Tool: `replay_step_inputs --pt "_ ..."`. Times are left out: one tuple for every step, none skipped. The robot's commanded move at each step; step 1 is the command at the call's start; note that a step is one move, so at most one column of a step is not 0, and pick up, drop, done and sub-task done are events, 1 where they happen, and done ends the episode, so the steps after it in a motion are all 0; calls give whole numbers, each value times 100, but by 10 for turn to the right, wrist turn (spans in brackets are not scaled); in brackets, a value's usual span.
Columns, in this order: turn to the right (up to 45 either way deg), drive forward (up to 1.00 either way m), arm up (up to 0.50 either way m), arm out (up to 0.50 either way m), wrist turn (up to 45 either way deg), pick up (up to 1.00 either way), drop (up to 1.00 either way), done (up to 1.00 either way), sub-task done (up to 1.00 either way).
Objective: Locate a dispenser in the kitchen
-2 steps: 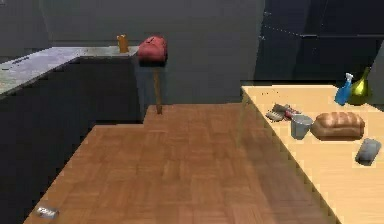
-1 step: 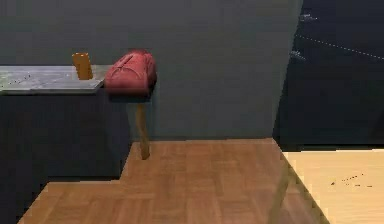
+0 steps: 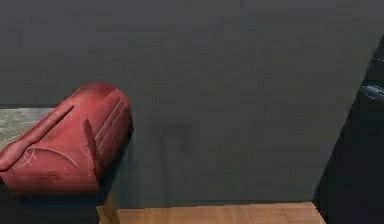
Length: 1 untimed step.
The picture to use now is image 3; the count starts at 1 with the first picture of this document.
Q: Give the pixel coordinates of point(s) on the red toaster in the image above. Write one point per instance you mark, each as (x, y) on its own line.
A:
(63, 146)

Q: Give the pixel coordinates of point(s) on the black fridge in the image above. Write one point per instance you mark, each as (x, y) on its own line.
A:
(356, 153)

